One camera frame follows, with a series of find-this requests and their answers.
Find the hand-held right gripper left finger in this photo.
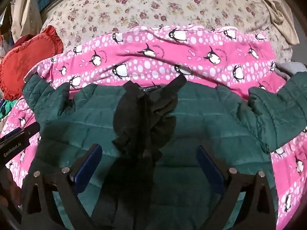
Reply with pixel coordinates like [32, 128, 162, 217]
[21, 144, 103, 230]

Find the green puffer jacket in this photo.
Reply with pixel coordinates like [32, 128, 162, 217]
[23, 71, 307, 230]

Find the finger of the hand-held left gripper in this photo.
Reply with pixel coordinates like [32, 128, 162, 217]
[5, 122, 41, 140]

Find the floral bed sheet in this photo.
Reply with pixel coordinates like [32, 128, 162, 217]
[40, 0, 295, 63]

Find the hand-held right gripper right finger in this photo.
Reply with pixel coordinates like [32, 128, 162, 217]
[196, 145, 280, 230]

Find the pink penguin print blanket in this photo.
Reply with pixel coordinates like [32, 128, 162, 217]
[0, 25, 307, 230]

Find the grey garment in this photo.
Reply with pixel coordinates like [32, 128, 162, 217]
[275, 62, 307, 80]

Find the green cloth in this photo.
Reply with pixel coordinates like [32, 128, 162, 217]
[0, 99, 18, 121]

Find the red fringed cloth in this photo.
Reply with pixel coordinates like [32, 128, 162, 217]
[0, 25, 64, 101]

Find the beige curtain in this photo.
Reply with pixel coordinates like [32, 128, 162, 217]
[10, 0, 44, 44]

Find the beige cloth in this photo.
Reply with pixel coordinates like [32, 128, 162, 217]
[249, 0, 300, 45]

